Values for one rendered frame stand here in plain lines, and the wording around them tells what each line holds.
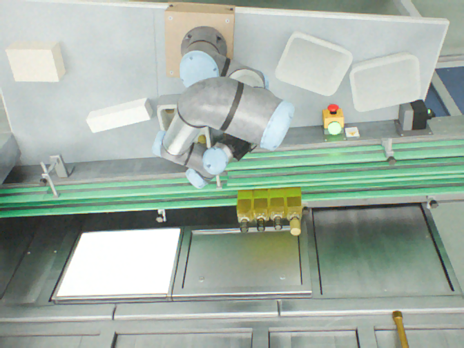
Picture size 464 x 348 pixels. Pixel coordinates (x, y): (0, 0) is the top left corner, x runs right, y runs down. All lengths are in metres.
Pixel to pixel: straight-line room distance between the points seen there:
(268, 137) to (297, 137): 0.77
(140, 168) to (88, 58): 0.46
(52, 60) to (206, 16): 0.57
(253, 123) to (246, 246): 0.84
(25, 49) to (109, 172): 0.55
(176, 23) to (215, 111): 0.65
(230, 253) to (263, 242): 0.13
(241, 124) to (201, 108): 0.09
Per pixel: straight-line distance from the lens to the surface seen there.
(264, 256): 1.77
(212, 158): 1.40
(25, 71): 1.89
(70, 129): 2.05
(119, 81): 1.87
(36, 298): 1.94
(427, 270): 1.80
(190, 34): 1.62
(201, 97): 1.05
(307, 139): 1.82
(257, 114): 1.04
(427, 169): 1.85
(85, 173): 2.04
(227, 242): 1.83
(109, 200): 2.01
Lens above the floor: 2.35
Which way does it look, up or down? 52 degrees down
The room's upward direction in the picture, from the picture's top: 174 degrees counter-clockwise
